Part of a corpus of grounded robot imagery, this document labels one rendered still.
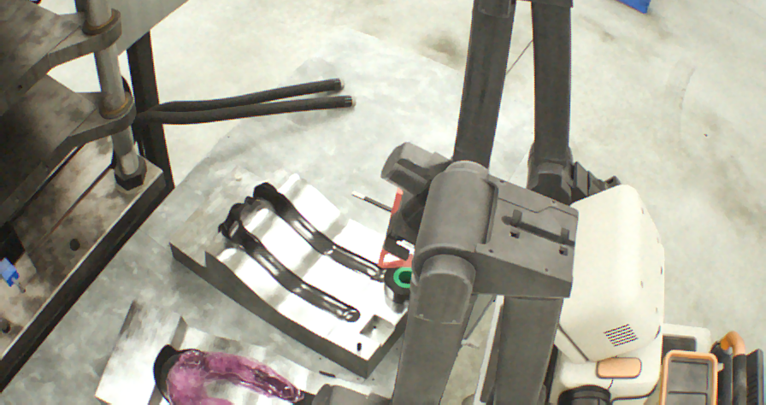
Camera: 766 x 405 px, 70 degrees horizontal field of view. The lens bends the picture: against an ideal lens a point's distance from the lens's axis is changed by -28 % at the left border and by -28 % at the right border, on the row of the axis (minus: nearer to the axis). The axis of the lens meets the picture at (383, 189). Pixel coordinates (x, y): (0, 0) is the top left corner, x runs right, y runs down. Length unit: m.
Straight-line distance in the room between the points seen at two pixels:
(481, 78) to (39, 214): 1.21
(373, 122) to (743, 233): 1.93
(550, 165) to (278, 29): 2.52
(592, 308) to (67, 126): 1.19
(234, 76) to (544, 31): 2.40
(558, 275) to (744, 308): 2.36
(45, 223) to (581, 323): 1.33
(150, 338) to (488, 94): 0.76
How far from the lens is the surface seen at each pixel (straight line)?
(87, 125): 1.58
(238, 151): 1.74
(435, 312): 0.57
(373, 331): 1.36
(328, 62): 1.96
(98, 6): 1.40
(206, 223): 1.53
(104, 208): 1.72
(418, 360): 0.71
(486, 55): 0.96
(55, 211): 1.78
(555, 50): 0.94
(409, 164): 1.13
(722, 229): 3.07
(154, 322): 1.35
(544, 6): 0.89
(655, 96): 3.52
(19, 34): 1.55
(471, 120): 1.04
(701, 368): 1.45
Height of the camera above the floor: 2.04
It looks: 49 degrees down
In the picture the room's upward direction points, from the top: 4 degrees clockwise
